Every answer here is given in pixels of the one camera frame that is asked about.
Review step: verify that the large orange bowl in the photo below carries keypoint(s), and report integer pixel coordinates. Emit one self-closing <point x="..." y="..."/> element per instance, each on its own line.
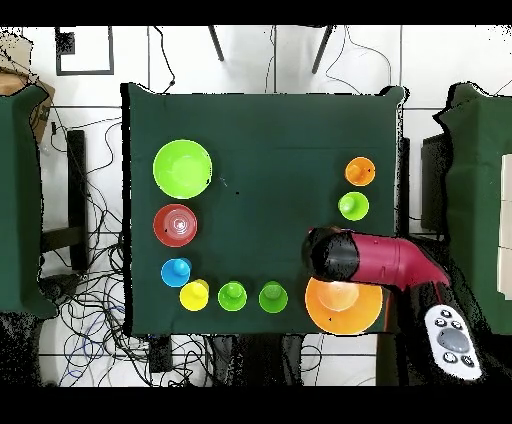
<point x="344" y="316"/>

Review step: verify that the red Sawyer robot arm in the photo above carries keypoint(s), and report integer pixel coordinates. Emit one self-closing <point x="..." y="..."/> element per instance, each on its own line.
<point x="384" y="260"/>

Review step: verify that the dark green tablecloth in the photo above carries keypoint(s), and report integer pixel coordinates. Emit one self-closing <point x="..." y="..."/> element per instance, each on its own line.
<point x="272" y="160"/>

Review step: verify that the red bowl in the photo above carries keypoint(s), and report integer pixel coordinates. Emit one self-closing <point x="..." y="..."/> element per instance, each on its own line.
<point x="175" y="225"/>

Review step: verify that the large green bowl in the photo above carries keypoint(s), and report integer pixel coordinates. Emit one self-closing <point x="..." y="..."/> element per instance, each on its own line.
<point x="182" y="168"/>

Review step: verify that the lime green cup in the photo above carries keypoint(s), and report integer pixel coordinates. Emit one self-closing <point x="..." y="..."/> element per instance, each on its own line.
<point x="358" y="208"/>

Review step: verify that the blue cup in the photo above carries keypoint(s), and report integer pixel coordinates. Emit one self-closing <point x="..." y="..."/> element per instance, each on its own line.
<point x="174" y="274"/>

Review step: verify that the yellow cup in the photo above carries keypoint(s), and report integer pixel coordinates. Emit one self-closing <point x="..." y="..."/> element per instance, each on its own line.
<point x="194" y="296"/>

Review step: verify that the orange cup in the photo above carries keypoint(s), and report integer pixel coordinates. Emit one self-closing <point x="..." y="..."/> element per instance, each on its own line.
<point x="358" y="174"/>

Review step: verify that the black floor stand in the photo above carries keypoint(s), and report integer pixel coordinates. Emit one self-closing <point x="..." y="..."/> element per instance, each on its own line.
<point x="76" y="180"/>
<point x="404" y="180"/>

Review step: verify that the black power box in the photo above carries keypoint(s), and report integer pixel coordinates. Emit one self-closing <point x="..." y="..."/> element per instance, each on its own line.
<point x="160" y="354"/>

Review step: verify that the dark tripod leg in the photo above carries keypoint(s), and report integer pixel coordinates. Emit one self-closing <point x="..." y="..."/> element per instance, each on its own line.
<point x="216" y="44"/>
<point x="322" y="50"/>

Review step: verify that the grey black device base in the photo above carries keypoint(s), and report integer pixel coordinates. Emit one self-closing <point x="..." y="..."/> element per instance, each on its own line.
<point x="60" y="286"/>

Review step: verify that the green cloth side table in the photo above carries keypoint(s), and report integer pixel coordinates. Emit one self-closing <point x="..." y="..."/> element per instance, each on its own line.
<point x="476" y="200"/>
<point x="20" y="200"/>

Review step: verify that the cardboard box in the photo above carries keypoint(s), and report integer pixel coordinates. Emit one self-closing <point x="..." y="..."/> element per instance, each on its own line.
<point x="42" y="116"/>

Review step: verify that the black square frame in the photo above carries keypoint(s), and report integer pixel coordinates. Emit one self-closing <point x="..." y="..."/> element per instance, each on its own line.
<point x="84" y="72"/>

